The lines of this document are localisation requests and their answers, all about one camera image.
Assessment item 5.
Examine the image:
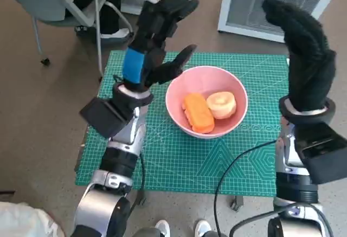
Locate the person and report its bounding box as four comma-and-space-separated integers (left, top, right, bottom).
0, 201, 66, 237
65, 0, 131, 41

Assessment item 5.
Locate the green cutting mat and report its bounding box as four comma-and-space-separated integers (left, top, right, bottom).
74, 51, 291, 197

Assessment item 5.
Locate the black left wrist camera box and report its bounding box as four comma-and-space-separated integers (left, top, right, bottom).
79, 97, 133, 139

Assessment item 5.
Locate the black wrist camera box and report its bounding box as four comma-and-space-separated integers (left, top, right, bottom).
79, 97, 133, 139
294, 121, 347, 185

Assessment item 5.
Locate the long braided toy bread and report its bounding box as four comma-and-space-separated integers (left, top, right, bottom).
182, 93, 215, 134

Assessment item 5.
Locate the round toy bread bun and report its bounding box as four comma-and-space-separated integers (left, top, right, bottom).
206, 91, 237, 120

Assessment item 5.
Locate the pink bowl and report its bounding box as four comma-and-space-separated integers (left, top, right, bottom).
165, 66, 249, 139

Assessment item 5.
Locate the black table leg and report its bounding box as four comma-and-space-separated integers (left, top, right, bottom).
136, 190, 147, 208
229, 196, 244, 212

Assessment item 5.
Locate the person's foot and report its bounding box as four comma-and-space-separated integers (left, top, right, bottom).
155, 220, 171, 237
194, 220, 213, 237

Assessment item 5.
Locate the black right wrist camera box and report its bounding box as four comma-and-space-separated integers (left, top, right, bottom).
294, 121, 347, 185

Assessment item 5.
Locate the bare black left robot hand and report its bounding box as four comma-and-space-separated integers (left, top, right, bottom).
121, 0, 200, 90

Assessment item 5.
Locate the large white vented unit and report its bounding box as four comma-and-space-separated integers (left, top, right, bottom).
217, 0, 347, 44

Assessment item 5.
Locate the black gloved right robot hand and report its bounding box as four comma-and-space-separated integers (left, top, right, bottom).
261, 0, 338, 112

